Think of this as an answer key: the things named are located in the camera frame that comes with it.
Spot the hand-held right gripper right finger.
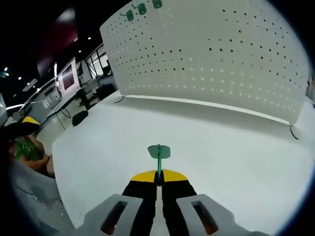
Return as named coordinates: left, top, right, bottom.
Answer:
left=161, top=169, right=238, bottom=236

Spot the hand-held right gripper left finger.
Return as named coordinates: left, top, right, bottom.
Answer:
left=85, top=170, right=158, bottom=236

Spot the white perforated mounting plate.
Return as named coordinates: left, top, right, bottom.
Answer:
left=99, top=0, right=310, bottom=140

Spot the grey work desk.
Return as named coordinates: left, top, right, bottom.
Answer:
left=24, top=88, right=86, bottom=121

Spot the black oval object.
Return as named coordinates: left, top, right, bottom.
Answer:
left=72, top=110, right=89, bottom=126

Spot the grey mesh office chair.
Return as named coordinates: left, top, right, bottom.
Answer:
left=11, top=163, right=76, bottom=233

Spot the white framed display board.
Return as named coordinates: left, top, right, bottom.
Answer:
left=55, top=58, right=77, bottom=93

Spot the red hanging banner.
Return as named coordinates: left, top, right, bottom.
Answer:
left=36, top=7, right=79, bottom=72

